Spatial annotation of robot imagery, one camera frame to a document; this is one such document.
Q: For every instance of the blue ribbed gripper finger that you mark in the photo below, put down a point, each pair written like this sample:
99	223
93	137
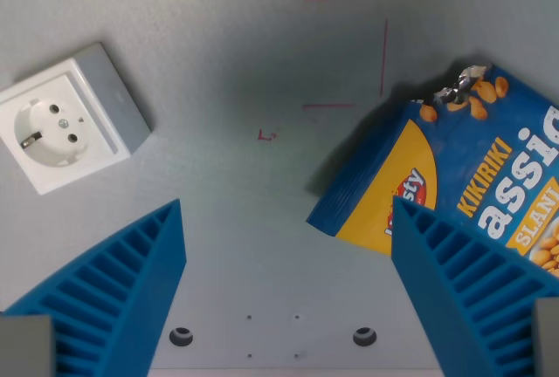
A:
118	281
471	289

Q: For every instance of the blue yellow peanut snack bag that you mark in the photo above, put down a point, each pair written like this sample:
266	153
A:
463	167

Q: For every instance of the white and grey wall socket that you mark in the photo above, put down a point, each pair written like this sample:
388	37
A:
65	124

